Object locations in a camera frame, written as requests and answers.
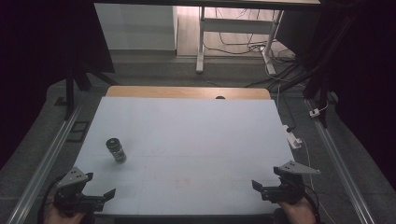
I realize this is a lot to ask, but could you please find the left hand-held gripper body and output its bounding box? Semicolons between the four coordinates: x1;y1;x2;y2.
53;166;106;217

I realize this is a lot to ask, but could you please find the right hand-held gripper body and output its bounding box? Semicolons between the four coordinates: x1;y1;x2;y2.
261;160;321;206

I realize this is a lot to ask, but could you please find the dark cylindrical jar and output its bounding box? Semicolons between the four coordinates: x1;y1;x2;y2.
105;137;128;165

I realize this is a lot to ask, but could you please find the person's left hand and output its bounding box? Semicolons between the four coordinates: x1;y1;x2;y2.
43;203;87;224

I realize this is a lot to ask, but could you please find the person's right hand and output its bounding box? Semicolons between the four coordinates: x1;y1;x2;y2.
277;197;318;224

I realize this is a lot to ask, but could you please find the white table mat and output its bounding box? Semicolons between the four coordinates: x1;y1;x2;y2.
73;96;295;217

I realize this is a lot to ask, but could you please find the black metal stand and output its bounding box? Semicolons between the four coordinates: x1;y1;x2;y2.
274;12;359;129
63;61;120;121

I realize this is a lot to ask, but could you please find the dark curtain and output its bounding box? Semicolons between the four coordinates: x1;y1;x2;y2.
0;0;116;171
306;0;396;190

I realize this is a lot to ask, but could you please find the white cabinet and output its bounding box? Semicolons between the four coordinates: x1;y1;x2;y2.
93;3;179;52

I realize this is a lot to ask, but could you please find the thin white cable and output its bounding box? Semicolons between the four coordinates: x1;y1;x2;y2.
299;137;338;224

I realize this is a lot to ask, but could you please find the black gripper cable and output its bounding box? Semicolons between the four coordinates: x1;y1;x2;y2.
302;185;322;224
36;175;65;224

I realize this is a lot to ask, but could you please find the aluminium rail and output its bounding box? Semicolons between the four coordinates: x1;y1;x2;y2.
304;98;376;224
6;105;82;224

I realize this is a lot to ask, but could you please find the tangle of floor cables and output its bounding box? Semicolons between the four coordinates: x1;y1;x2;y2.
202;7;300;89

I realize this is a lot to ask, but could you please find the white desk frame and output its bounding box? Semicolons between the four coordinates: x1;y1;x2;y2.
195;6;285;77

